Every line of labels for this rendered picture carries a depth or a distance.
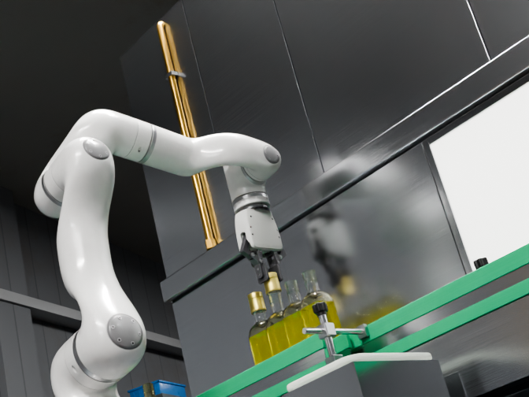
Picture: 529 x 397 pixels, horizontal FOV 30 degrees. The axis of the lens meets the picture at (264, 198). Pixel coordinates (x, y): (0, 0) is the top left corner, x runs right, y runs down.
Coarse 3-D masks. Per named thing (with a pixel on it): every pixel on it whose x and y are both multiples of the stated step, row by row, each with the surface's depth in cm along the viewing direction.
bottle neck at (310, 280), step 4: (304, 272) 210; (308, 272) 210; (312, 272) 210; (304, 276) 210; (308, 276) 210; (312, 276) 210; (304, 280) 210; (308, 280) 210; (312, 280) 209; (316, 280) 210; (308, 284) 209; (312, 284) 209; (316, 284) 209; (308, 288) 209; (312, 288) 209; (316, 288) 209; (308, 292) 209
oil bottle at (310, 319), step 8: (312, 296) 206; (320, 296) 206; (328, 296) 208; (304, 304) 208; (312, 304) 206; (328, 304) 207; (304, 312) 207; (312, 312) 206; (328, 312) 206; (336, 312) 207; (304, 320) 207; (312, 320) 205; (328, 320) 205; (336, 320) 206; (336, 336) 204
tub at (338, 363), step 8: (336, 360) 158; (344, 360) 157; (352, 360) 158; (360, 360) 158; (368, 360) 160; (376, 360) 161; (384, 360) 162; (392, 360) 164; (320, 368) 161; (328, 368) 159; (336, 368) 159; (304, 376) 163; (312, 376) 162; (320, 376) 162; (288, 384) 166; (296, 384) 164
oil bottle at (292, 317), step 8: (296, 304) 210; (288, 312) 211; (296, 312) 209; (288, 320) 211; (296, 320) 209; (288, 328) 210; (296, 328) 209; (288, 336) 210; (296, 336) 208; (304, 336) 207
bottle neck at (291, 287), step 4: (292, 280) 214; (296, 280) 215; (284, 284) 215; (288, 284) 214; (292, 284) 214; (296, 284) 214; (288, 288) 214; (292, 288) 213; (296, 288) 213; (288, 292) 213; (292, 292) 213; (296, 292) 213; (288, 296) 213; (292, 296) 213; (296, 296) 212; (300, 296) 213; (288, 300) 214; (292, 300) 212; (296, 300) 212
